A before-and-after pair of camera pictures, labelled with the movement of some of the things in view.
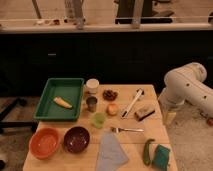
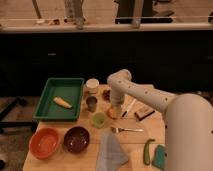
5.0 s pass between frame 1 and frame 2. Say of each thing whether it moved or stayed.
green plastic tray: stayed
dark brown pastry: stayed
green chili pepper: stayed
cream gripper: moved
